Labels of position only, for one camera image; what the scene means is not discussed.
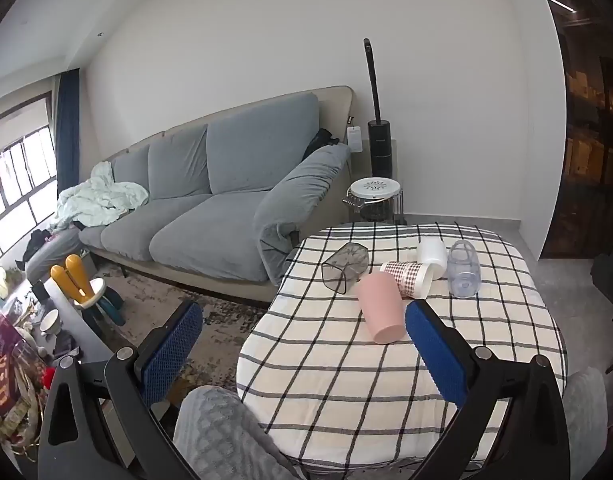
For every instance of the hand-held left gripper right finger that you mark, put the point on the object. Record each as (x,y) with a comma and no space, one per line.
(436,355)

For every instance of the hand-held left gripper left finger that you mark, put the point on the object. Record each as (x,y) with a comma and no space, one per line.
(172,347)

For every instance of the pink cup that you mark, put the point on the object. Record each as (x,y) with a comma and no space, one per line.
(382,305)

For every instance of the plaid patterned cup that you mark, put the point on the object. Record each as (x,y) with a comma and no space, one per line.
(407,276)

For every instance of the clear plastic cup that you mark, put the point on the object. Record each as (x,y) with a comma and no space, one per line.
(463,270)

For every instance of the white cup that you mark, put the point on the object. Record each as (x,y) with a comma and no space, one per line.
(432,256)

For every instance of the dark transparent cup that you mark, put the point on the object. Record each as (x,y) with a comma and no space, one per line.
(344,269)

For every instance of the patterned rug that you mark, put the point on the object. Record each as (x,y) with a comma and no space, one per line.
(186,320)

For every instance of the checkered tablecloth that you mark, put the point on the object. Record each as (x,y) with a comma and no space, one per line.
(406,370)

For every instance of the person's grey pyjama leg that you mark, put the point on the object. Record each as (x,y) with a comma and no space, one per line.
(584,425)
(221,435)

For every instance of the yellow rabbit-ear child stool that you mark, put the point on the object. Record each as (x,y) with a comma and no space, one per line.
(84,287)

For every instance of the white bowl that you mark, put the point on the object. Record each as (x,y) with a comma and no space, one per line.
(50,321)

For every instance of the grey sofa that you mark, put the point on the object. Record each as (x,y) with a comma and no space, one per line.
(211,200)

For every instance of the light green blanket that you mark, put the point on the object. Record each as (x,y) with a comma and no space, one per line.
(99,200)

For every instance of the pile of colourful packaging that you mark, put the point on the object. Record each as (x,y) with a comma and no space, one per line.
(11,385)

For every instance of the dark clothes pile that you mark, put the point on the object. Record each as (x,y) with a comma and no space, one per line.
(39,241)

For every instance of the white paper tag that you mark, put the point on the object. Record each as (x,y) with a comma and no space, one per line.
(354,138)

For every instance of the blue curtain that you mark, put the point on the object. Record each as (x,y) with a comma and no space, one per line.
(66,135)

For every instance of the black upright vacuum cleaner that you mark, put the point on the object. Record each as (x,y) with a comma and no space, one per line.
(376,125)

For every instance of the black cloth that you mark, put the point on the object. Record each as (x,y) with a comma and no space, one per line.
(319,141)

